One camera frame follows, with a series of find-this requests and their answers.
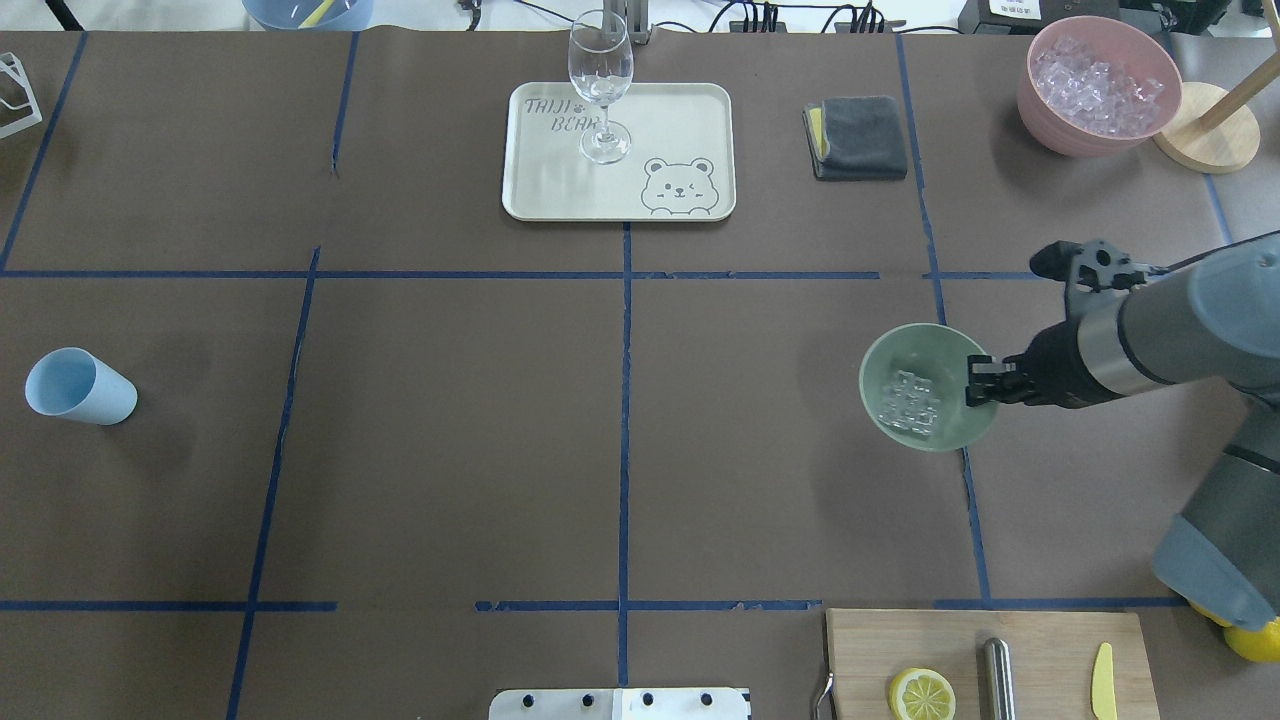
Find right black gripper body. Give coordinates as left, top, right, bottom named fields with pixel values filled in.
left=1000, top=320, right=1091, bottom=409

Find half lemon slice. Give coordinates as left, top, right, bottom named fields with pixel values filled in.
left=886, top=667, right=957, bottom=720

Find clear wine glass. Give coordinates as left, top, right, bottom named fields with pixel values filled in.
left=567, top=9, right=634, bottom=165

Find grey folded cloth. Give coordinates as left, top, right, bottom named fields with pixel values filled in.
left=803, top=95, right=908, bottom=181

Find white cup rack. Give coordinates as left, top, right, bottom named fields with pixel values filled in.
left=1, top=53, right=44, bottom=138

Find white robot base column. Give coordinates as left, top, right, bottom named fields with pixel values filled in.
left=488, top=685, right=753, bottom=719

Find pink bowl of ice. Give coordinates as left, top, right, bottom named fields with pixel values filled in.
left=1018, top=15, right=1183, bottom=158

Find yellow lemon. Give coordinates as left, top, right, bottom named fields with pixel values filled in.
left=1222, top=618, right=1280, bottom=664

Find ice cubes in bowl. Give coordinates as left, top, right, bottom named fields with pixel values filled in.
left=870, top=369, right=957, bottom=442

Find wooden cutting board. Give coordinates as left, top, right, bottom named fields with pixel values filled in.
left=824, top=609, right=1164, bottom=720

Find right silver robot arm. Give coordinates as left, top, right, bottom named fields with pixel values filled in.
left=963, top=232, right=1279, bottom=632

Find wooden stand with carton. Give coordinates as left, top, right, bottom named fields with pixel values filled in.
left=1155, top=53, right=1279, bottom=176

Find light blue plastic cup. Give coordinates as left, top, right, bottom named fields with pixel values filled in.
left=24, top=347, right=138, bottom=427

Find light green bowl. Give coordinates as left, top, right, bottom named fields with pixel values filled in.
left=858, top=323, right=997, bottom=452

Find blue bowl with fork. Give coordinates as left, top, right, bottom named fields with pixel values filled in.
left=241, top=1, right=378, bottom=32

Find yellow plastic knife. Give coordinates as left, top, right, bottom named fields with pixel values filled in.
left=1091, top=641, right=1117, bottom=720

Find cream bear tray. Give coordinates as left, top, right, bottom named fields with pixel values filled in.
left=500, top=82, right=737, bottom=223

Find metal muddler black tip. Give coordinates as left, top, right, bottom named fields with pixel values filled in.
left=983, top=637, right=1018, bottom=720

